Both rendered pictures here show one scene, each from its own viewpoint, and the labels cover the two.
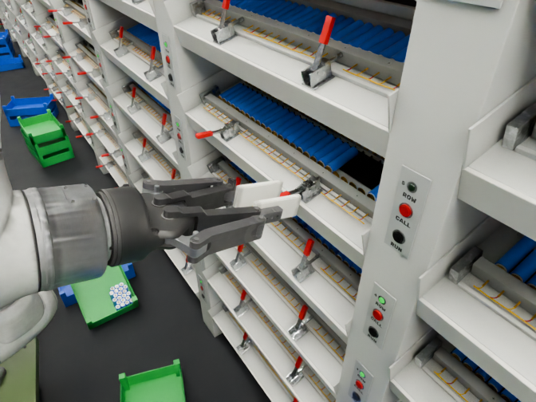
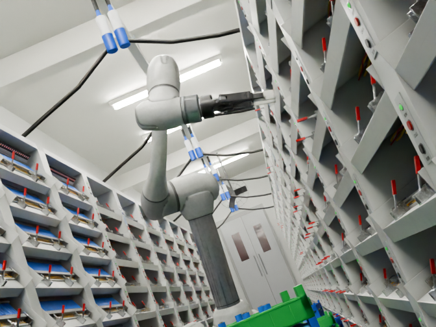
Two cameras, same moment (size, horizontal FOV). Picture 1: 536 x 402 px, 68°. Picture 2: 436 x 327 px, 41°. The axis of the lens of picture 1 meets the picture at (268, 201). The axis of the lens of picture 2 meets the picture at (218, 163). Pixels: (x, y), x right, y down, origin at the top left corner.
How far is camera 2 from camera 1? 1.68 m
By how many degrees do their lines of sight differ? 61
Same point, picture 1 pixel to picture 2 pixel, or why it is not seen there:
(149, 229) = (209, 98)
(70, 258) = (187, 102)
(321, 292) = not seen: hidden behind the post
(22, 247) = (177, 100)
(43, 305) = not seen: hidden behind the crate
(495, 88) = (283, 13)
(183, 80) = (304, 134)
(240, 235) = (239, 95)
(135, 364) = not seen: outside the picture
